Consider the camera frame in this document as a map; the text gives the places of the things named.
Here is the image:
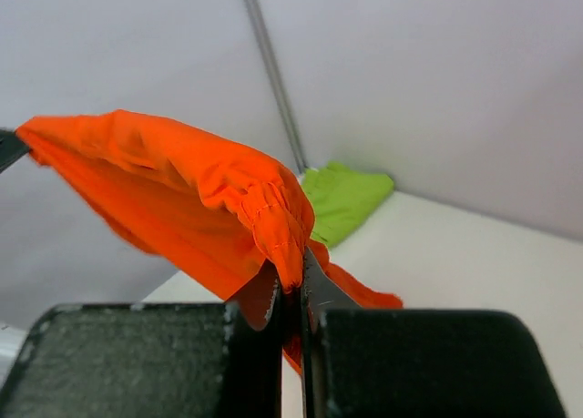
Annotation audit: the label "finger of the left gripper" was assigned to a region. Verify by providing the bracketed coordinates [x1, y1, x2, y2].
[0, 128, 30, 172]

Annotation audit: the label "orange shorts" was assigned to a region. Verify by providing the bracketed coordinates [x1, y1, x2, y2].
[15, 109, 404, 376]

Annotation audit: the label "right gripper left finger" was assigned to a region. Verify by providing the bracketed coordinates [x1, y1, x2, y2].
[1, 263, 282, 417]

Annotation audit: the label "lime green shorts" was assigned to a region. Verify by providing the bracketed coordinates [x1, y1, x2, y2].
[301, 161, 394, 249]

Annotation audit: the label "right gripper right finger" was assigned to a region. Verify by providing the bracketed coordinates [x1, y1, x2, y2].
[300, 251, 566, 417]

